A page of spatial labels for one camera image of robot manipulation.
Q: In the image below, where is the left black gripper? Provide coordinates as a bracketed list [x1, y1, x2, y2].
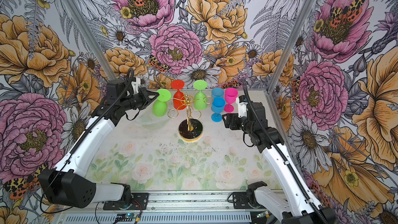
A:
[121, 87, 160, 111]

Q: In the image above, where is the green wine glass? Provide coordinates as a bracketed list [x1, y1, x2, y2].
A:
[152, 89, 172, 117]
[193, 80, 208, 111]

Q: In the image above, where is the blue wine glass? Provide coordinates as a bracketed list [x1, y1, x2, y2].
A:
[211, 97, 226, 122]
[211, 88, 224, 98]

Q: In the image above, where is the pink wine glass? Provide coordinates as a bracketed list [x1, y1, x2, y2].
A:
[224, 88, 238, 113]

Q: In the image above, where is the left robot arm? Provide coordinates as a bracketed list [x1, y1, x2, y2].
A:
[38, 68, 159, 209]

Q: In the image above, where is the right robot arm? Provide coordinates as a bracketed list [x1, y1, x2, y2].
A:
[222, 87, 336, 224]

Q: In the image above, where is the red wine glass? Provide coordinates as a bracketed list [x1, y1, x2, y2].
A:
[171, 80, 186, 111]

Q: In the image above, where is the white vent grille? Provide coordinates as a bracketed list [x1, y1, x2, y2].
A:
[62, 212, 252, 224]

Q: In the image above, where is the small green circuit board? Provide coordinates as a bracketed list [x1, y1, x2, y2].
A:
[115, 213, 142, 223]

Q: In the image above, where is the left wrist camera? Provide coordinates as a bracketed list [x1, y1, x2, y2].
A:
[131, 77, 141, 95]

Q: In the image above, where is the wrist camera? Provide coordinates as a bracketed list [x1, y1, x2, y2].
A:
[236, 95, 248, 118]
[131, 77, 141, 95]

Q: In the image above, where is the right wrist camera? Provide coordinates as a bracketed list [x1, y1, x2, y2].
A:
[236, 95, 248, 118]

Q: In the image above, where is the gold wire wine glass rack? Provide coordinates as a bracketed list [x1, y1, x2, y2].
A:
[167, 93, 204, 142]

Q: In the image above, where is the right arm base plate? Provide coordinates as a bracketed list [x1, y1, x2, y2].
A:
[227, 191, 276, 209]

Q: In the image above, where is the aluminium front rail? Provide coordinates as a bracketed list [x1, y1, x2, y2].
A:
[57, 189, 324, 214]

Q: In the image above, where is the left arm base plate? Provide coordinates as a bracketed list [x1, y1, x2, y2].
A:
[103, 192, 149, 211]

